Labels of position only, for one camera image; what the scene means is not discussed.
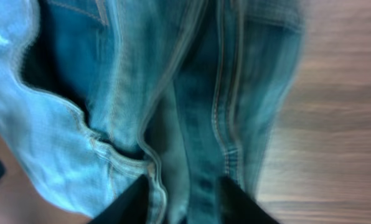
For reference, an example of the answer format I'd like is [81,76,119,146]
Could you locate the light blue denim jeans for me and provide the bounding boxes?
[0,0,304,223]

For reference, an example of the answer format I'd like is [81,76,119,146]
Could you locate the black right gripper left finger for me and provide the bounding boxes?
[88,175,149,224]

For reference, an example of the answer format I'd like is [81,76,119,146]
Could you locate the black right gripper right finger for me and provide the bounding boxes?
[219,177,279,224]

